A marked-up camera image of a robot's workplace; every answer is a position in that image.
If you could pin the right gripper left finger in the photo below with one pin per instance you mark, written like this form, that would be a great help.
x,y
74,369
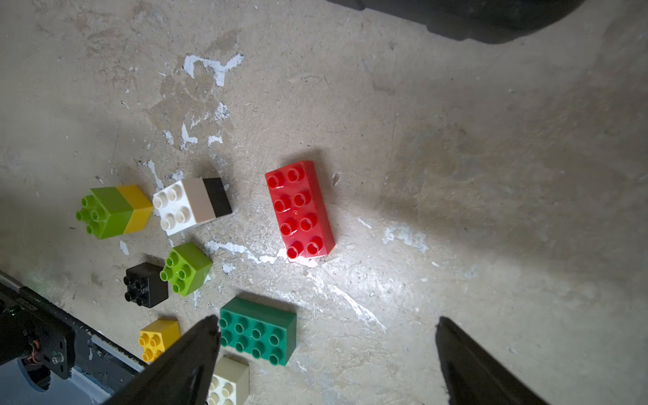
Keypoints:
x,y
182,375

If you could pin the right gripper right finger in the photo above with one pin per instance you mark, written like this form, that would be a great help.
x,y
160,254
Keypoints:
x,y
472,375

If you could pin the dark green lego brick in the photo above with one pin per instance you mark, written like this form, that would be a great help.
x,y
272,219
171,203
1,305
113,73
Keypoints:
x,y
260,330

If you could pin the black lego brick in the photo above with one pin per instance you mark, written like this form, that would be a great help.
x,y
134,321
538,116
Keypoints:
x,y
144,285
217,196

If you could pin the light green lego brick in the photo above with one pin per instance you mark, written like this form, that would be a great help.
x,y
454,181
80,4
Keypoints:
x,y
105,212
185,269

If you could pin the yellow lego brick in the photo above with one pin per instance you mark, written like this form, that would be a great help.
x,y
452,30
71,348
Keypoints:
x,y
157,337
142,207

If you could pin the white lego brick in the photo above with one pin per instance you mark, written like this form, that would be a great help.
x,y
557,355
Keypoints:
x,y
230,383
182,205

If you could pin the red lego brick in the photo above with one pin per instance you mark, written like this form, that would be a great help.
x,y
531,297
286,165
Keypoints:
x,y
300,210

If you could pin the black plastic tool case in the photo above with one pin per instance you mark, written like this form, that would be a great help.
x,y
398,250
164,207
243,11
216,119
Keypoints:
x,y
486,21

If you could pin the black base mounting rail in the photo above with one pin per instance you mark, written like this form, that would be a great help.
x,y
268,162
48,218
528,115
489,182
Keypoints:
x,y
45,341

